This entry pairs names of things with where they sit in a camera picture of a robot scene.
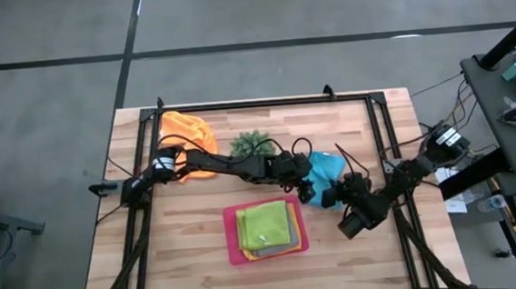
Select clear plastic bottle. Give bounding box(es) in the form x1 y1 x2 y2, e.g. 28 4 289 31
477 194 509 214

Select dark grey side table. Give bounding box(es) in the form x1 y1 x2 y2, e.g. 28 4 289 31
459 51 516 179

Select yellow microfiber towel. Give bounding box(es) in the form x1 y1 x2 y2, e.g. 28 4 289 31
236 199 304 264

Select black slanted post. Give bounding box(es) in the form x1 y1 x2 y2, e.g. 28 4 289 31
475 7 516 72

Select black left arm base cable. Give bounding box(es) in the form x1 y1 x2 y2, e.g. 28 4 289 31
105 154 128 180

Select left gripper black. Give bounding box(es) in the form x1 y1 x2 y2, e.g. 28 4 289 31
263 150 319 208

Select black support beam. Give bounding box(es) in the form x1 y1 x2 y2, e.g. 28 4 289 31
435 147 513 201

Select pink translucent plastic bin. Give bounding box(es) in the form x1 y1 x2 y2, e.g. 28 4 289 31
221 193 312 267

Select black right arm base cable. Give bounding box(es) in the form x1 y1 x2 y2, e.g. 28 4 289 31
443 76 481 127

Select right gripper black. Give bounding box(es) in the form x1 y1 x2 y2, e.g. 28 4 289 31
318 172 375 214

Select black arm base cable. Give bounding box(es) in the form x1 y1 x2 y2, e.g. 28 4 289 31
443 76 481 127
105 154 128 180

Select small green artificial plant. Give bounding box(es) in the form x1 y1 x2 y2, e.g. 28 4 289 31
228 128 277 161

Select small teal box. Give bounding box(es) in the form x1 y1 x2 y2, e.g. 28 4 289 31
501 61 516 83

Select dark desk with legs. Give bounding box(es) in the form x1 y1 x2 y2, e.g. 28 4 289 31
0 199 46 239

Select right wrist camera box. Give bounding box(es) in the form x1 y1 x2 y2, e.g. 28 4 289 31
336 207 371 242

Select lime green microfiber towel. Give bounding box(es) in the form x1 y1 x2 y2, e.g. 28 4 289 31
234 200 293 253

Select orange microfiber towel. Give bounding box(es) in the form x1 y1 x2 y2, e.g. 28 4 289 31
157 107 222 184

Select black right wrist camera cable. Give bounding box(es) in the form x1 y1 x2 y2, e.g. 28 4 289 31
333 140 372 182

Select blue microfiber towel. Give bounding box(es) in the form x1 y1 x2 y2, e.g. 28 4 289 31
302 149 351 213

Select white paper sheets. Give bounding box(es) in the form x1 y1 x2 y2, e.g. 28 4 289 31
434 161 471 217

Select black left wrist camera cable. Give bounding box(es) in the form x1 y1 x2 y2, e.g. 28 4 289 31
155 123 314 171

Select silver metal bracket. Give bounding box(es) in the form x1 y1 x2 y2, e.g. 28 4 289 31
382 157 401 174

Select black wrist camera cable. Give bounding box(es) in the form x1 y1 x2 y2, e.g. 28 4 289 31
333 140 372 182
155 123 314 171

